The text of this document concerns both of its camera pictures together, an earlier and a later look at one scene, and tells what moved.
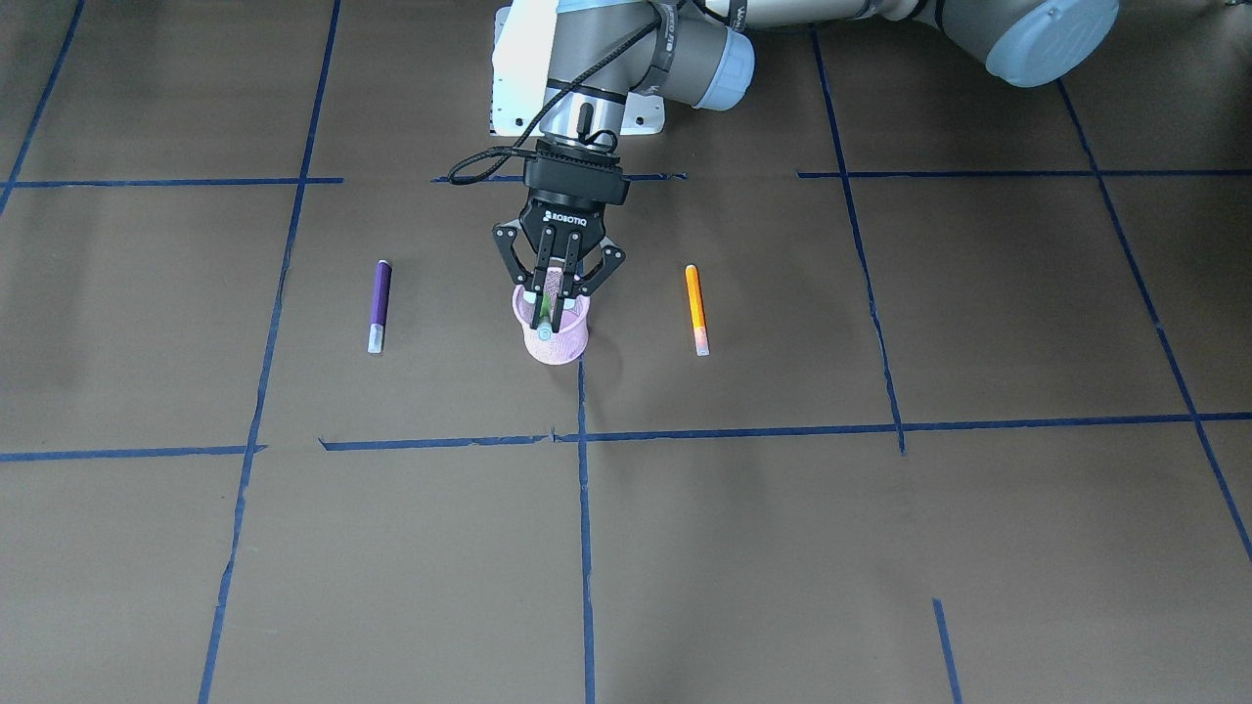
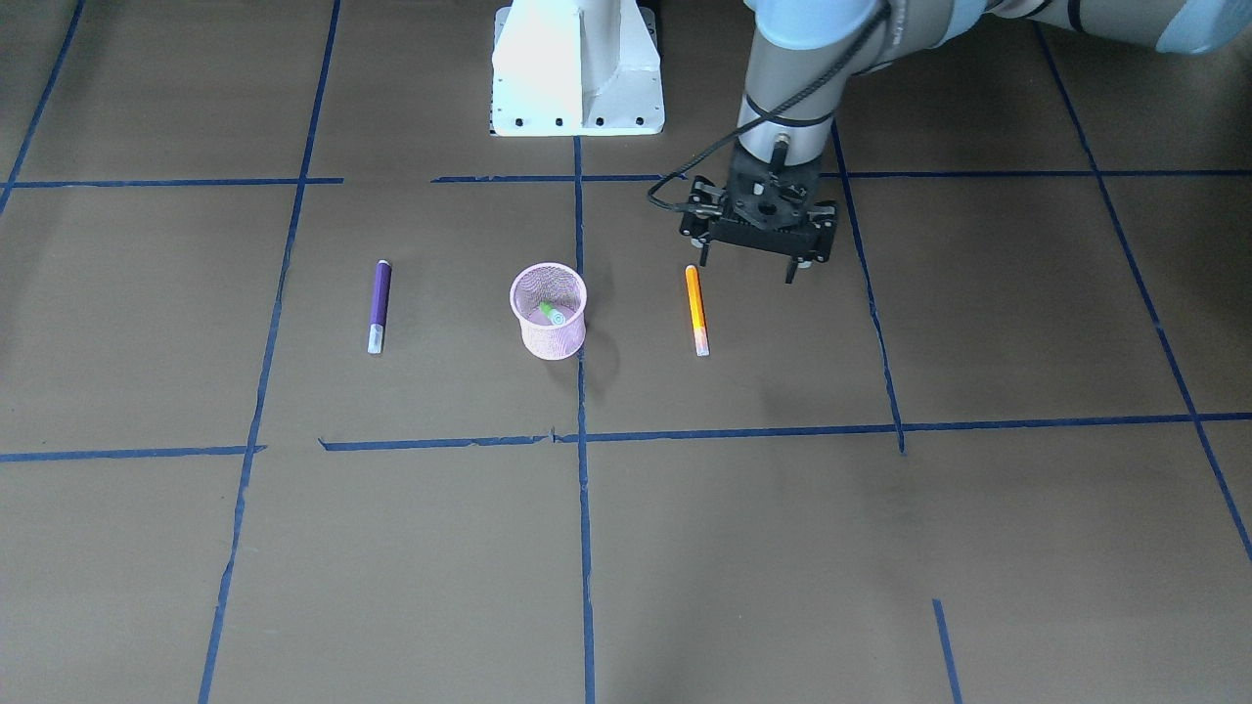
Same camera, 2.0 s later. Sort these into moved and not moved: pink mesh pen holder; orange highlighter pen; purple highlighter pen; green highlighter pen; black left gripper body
Moved: black left gripper body; green highlighter pen
Not moved: purple highlighter pen; pink mesh pen holder; orange highlighter pen
